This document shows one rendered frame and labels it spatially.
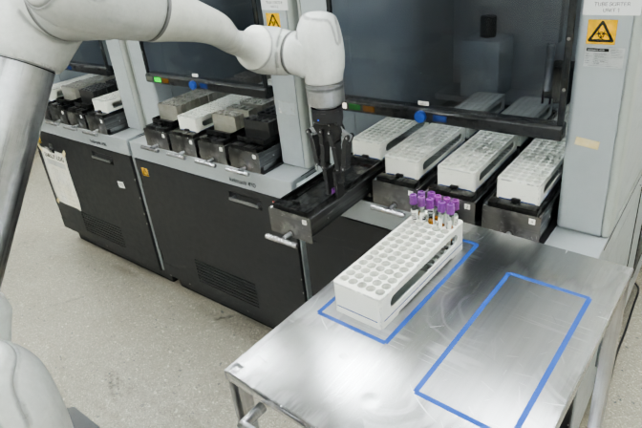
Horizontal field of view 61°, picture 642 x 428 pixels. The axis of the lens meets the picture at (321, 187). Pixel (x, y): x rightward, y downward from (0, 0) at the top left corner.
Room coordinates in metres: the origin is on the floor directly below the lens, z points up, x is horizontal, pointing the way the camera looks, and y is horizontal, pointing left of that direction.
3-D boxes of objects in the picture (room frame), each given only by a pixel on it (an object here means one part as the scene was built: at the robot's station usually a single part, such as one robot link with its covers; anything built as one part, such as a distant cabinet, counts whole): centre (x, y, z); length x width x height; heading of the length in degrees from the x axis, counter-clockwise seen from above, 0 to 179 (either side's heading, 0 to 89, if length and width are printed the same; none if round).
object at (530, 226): (1.31, -0.63, 0.78); 0.73 x 0.14 x 0.09; 140
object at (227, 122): (1.78, 0.30, 0.85); 0.12 x 0.02 x 0.06; 51
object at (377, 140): (1.55, -0.23, 0.83); 0.30 x 0.10 x 0.06; 140
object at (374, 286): (0.84, -0.14, 0.85); 0.30 x 0.10 x 0.06; 138
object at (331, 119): (1.24, -0.03, 1.00); 0.08 x 0.07 x 0.09; 50
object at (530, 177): (1.20, -0.54, 0.83); 0.30 x 0.10 x 0.06; 140
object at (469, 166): (1.30, -0.42, 0.83); 0.30 x 0.10 x 0.06; 140
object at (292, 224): (1.41, -0.12, 0.78); 0.73 x 0.14 x 0.09; 140
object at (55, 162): (2.47, 1.28, 0.43); 0.27 x 0.02 x 0.36; 50
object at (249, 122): (1.68, 0.18, 0.85); 0.12 x 0.02 x 0.06; 50
